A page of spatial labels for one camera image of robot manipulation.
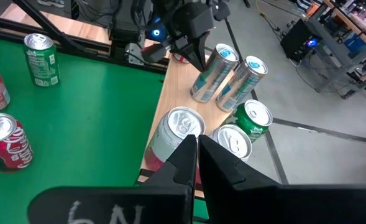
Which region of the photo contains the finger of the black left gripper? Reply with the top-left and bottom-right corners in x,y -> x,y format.
178,30 -> 210,72
141,43 -> 172,65

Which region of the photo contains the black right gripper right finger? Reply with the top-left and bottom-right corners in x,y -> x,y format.
198,134 -> 366,224

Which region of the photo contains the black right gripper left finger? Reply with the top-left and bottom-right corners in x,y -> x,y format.
27,134 -> 199,224

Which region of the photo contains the slim silver can blue tab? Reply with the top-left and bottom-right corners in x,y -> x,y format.
190,43 -> 240,103

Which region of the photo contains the blue silver Red Bull can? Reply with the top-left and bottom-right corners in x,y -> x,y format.
215,55 -> 269,113

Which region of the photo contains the green Sprite can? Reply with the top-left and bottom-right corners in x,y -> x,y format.
229,99 -> 273,144
23,32 -> 61,88

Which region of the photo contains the black computer tower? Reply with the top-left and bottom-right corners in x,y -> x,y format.
280,18 -> 323,63

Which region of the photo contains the metal workbench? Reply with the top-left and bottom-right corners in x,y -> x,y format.
305,0 -> 366,100

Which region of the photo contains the silver mounting bracket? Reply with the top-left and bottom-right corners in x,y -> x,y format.
125,42 -> 146,66

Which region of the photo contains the wooden shelf black metal frame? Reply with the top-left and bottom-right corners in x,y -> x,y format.
135,52 -> 255,200

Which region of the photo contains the black table frame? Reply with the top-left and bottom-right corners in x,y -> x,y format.
0,0 -> 168,75

